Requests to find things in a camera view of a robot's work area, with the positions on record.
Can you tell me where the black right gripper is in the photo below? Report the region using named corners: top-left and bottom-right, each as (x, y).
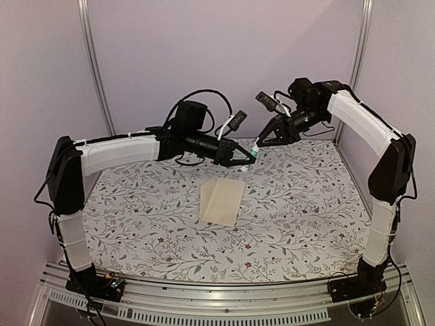
top-left (257, 103), bottom-right (330, 145)

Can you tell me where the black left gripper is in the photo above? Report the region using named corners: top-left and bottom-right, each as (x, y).
top-left (186, 130), bottom-right (257, 168)

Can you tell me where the green white glue stick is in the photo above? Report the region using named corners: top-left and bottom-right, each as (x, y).
top-left (241, 137), bottom-right (260, 172)

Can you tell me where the cream paper envelope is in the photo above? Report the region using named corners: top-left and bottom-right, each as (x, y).
top-left (199, 177), bottom-right (245, 227)

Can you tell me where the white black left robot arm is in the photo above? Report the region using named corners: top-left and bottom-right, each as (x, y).
top-left (41, 100), bottom-right (256, 295)

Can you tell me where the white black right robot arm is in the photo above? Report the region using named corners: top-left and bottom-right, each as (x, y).
top-left (256, 77), bottom-right (416, 296)

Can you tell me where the floral patterned table mat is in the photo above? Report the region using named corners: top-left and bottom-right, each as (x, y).
top-left (83, 141), bottom-right (370, 283)

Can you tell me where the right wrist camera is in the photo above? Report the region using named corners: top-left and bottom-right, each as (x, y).
top-left (256, 91), bottom-right (291, 117)

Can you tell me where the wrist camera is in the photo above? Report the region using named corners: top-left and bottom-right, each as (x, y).
top-left (256, 91), bottom-right (291, 117)
top-left (216, 110), bottom-right (247, 140)

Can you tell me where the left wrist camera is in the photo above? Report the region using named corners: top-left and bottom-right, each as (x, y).
top-left (216, 110), bottom-right (247, 140)

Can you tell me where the right aluminium frame post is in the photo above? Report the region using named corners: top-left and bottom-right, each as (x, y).
top-left (349, 0), bottom-right (373, 89)

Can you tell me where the aluminium frame post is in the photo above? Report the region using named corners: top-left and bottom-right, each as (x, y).
top-left (77, 0), bottom-right (116, 136)
top-left (349, 0), bottom-right (373, 89)

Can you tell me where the front aluminium rail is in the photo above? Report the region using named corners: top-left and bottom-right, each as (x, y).
top-left (29, 263), bottom-right (428, 325)

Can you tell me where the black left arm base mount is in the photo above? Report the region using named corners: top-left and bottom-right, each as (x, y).
top-left (65, 265), bottom-right (125, 302)

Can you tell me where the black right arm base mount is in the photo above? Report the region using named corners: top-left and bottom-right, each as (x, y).
top-left (327, 266), bottom-right (387, 319)

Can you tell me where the left aluminium frame post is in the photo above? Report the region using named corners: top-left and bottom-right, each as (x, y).
top-left (77, 0), bottom-right (116, 136)

